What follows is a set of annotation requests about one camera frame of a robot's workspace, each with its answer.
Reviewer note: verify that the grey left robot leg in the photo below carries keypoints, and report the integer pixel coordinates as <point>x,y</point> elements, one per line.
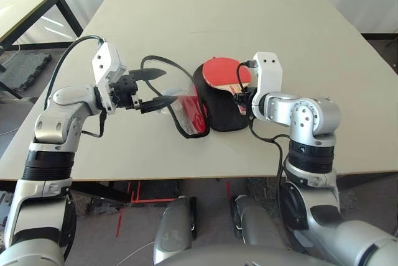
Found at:
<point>174,225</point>

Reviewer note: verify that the clear plastic wrapper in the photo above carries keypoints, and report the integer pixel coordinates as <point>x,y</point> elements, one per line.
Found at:
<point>178,92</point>

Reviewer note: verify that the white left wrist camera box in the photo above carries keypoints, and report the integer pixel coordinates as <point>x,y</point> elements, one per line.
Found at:
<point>105,61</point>

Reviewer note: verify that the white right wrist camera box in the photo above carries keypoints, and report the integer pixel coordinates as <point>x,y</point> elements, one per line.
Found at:
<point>269,73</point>

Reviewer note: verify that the grey robot torso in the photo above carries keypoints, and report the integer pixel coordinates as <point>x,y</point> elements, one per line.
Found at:
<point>236,256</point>

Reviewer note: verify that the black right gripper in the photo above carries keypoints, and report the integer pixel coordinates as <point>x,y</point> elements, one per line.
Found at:
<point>249,98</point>

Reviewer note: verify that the black-framed side table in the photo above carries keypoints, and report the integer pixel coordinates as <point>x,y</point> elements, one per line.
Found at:
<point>18,8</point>

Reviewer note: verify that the grey right robot leg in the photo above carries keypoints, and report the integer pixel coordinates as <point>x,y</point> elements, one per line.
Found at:
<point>258,225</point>

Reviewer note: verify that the red and black paddle case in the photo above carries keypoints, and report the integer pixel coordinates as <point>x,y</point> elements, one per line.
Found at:
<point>224,117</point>

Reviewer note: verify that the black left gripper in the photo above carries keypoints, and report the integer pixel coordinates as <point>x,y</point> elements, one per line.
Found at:
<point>126,90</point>

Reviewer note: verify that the grey robot leg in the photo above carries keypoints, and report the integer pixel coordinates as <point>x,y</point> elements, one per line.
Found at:
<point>174,225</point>
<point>258,225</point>

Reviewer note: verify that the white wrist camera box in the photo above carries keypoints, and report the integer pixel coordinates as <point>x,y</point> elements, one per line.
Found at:
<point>105,61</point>
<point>269,73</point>

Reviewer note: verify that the red ping-pong paddle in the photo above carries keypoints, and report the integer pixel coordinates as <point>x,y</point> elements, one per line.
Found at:
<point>217,71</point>

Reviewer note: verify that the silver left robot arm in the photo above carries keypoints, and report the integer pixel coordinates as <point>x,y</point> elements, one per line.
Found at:
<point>62,98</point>

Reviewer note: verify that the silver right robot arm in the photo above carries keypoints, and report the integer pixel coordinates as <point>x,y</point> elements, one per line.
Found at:
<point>308,117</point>

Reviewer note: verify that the grey foam floor mat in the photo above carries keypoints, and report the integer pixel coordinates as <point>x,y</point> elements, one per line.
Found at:
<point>21,67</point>

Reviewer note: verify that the dark speckled floor mat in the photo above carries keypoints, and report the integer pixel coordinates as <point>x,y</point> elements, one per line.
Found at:
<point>264,189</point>

